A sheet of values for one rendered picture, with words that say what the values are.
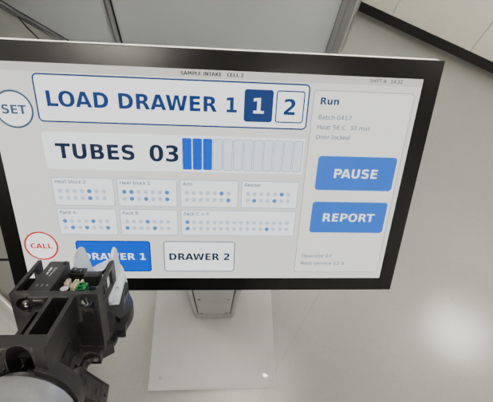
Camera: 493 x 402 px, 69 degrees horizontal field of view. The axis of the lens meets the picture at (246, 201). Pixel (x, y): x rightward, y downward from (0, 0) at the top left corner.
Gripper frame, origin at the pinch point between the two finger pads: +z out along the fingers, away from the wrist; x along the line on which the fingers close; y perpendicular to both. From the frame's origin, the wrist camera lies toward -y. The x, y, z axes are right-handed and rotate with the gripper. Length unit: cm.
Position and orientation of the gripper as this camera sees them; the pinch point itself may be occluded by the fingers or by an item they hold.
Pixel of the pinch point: (109, 271)
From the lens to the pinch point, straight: 48.8
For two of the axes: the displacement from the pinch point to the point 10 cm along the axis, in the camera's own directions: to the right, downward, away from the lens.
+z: -0.7, -3.9, 9.2
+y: 0.5, -9.2, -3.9
